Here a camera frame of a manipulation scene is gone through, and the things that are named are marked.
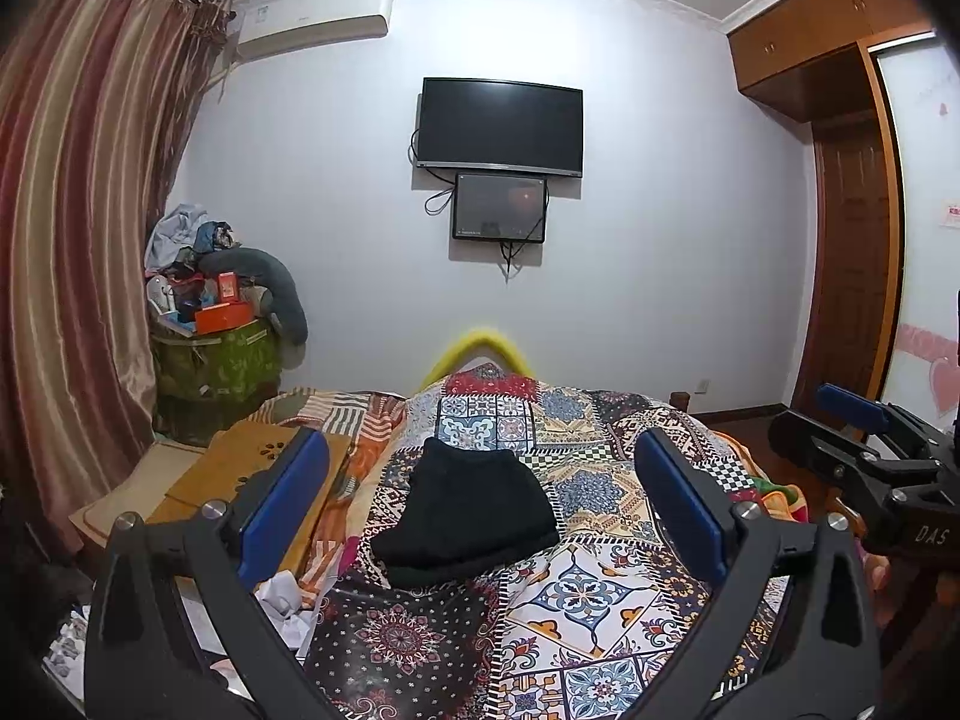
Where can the beige cardboard sheet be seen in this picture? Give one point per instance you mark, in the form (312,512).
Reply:
(120,495)

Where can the blue grey clothes heap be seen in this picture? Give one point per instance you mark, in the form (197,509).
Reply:
(184,232)

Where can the dark pants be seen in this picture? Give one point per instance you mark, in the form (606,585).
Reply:
(465,562)

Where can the grey neck pillow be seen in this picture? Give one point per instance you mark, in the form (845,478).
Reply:
(281,292)

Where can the yellow fuzzy cushion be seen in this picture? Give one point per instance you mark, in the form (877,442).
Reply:
(480,349)

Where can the black pants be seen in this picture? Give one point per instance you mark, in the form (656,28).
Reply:
(480,487)

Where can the person's right hand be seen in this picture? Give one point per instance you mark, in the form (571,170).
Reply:
(876,581)

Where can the small red box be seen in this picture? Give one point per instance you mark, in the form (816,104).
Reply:
(228,286)

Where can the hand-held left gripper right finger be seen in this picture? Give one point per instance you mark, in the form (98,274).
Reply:
(679,502)

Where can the white heart sticker wardrobe door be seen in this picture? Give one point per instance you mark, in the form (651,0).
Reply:
(926,240)

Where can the red green blanket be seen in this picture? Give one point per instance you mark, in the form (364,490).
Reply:
(765,495)

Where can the black wall television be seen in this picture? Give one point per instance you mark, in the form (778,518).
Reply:
(500,127)

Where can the green patterned storage box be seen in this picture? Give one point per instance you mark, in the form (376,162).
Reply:
(214,375)

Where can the wooden overhead cabinet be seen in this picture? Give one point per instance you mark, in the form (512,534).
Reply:
(817,37)

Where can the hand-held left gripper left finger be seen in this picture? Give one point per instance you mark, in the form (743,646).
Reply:
(289,499)

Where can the striped orange quilt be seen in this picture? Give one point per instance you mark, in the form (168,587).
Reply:
(352,427)

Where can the brown wooden door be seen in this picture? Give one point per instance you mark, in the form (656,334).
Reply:
(851,270)

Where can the striped brown curtain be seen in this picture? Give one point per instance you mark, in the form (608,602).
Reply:
(82,240)

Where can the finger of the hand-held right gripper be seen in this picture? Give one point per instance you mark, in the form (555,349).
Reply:
(855,405)
(817,439)

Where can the white air conditioner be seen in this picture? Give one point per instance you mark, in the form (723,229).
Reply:
(315,19)

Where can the small black wall monitor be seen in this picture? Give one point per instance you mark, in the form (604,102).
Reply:
(499,208)

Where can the patchwork print blanket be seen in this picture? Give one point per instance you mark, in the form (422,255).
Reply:
(600,600)

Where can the white crumpled paper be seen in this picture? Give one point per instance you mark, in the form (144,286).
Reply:
(289,607)

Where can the orange box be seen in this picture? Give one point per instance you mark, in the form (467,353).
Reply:
(223,317)

